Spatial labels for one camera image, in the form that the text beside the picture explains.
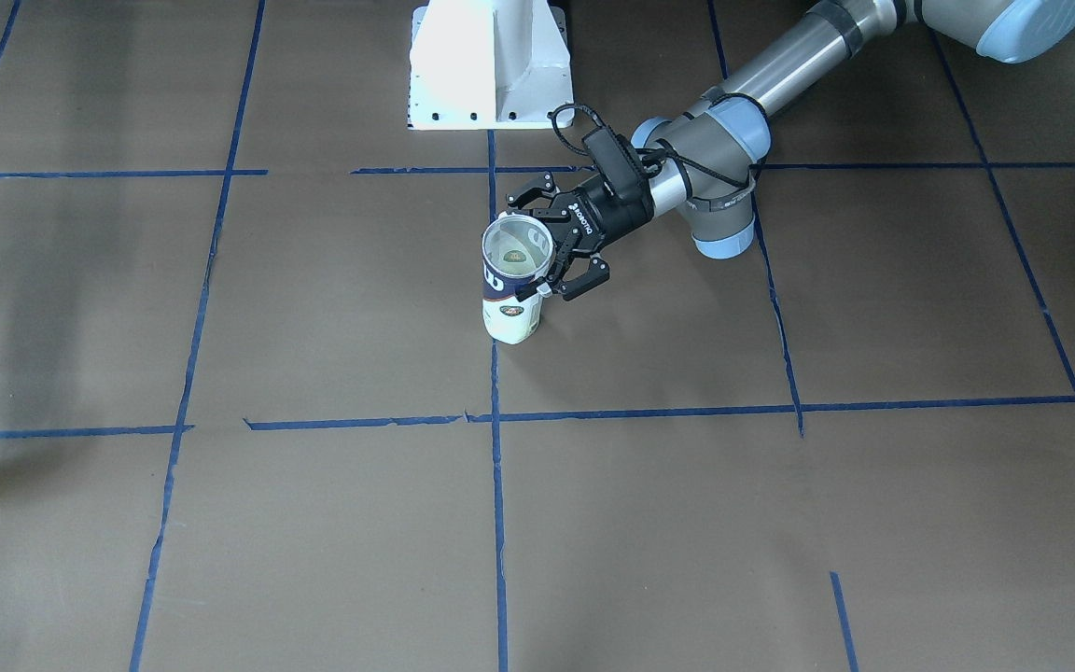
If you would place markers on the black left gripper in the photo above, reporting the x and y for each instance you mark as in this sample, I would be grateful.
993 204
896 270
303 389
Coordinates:
609 219

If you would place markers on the clear tennis ball can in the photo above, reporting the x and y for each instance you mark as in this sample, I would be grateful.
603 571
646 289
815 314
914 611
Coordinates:
516 251

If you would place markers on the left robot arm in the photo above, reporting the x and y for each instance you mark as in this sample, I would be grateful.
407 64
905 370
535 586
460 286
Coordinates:
705 163

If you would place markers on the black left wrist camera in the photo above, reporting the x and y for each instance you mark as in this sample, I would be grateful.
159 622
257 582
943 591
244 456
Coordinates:
618 164

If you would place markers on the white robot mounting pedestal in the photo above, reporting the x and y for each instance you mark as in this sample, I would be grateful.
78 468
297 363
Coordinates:
488 65

